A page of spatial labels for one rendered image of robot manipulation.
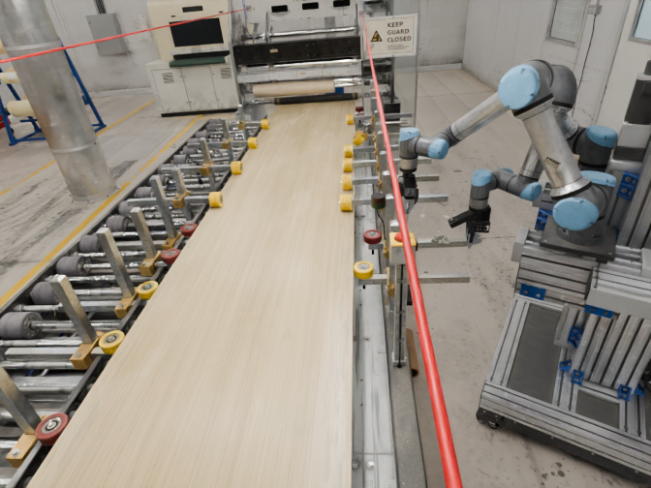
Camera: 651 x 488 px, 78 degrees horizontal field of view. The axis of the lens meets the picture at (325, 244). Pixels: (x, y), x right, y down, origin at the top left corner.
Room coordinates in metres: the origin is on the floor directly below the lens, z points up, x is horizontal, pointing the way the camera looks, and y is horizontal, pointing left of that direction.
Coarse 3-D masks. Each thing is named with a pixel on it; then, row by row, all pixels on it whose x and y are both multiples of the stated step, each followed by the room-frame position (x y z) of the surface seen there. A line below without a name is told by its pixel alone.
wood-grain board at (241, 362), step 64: (320, 128) 3.25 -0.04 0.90; (256, 192) 2.12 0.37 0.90; (320, 192) 2.04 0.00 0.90; (192, 256) 1.51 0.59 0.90; (256, 256) 1.46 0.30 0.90; (320, 256) 1.41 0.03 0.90; (192, 320) 1.08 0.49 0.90; (256, 320) 1.05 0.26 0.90; (320, 320) 1.02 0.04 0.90; (128, 384) 0.82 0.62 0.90; (192, 384) 0.80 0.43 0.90; (256, 384) 0.78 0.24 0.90; (320, 384) 0.76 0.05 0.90; (64, 448) 0.63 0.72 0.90; (128, 448) 0.62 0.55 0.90; (192, 448) 0.60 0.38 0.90; (256, 448) 0.58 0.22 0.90; (320, 448) 0.57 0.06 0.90
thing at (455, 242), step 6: (420, 240) 1.52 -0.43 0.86; (426, 240) 1.52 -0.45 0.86; (450, 240) 1.50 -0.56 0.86; (456, 240) 1.50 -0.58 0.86; (462, 240) 1.49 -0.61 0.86; (372, 246) 1.53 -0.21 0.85; (378, 246) 1.52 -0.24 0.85; (420, 246) 1.51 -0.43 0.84; (426, 246) 1.50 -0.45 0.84; (432, 246) 1.50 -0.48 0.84; (438, 246) 1.50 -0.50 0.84; (444, 246) 1.49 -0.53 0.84; (450, 246) 1.49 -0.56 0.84; (456, 246) 1.49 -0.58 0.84; (462, 246) 1.48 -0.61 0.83
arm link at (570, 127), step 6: (552, 66) 1.52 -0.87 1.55; (564, 120) 1.64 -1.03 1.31; (570, 120) 1.66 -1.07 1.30; (564, 126) 1.65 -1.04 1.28; (570, 126) 1.66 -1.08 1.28; (576, 126) 1.67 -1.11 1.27; (564, 132) 1.66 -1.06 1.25; (570, 132) 1.66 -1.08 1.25; (576, 132) 1.66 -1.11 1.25; (570, 138) 1.66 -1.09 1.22; (570, 144) 1.66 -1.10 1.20
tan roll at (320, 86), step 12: (264, 84) 4.18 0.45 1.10; (276, 84) 4.16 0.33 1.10; (288, 84) 4.14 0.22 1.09; (300, 84) 4.12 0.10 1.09; (312, 84) 4.10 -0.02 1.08; (324, 84) 4.08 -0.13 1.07; (336, 84) 4.11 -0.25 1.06; (348, 84) 4.09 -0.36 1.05; (360, 84) 4.08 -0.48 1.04; (264, 96) 4.16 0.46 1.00; (276, 96) 4.17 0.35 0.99
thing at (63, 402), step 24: (120, 240) 2.04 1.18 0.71; (48, 264) 1.64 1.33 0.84; (24, 288) 1.47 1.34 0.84; (96, 288) 1.59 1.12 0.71; (0, 312) 1.31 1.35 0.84; (96, 312) 1.55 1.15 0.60; (0, 336) 1.25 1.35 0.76; (48, 336) 1.40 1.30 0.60; (72, 336) 1.28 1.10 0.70; (96, 360) 0.99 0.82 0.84; (48, 408) 0.91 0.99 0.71; (72, 408) 0.83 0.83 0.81; (0, 432) 0.84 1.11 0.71; (0, 456) 0.75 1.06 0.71; (24, 480) 0.61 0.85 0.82
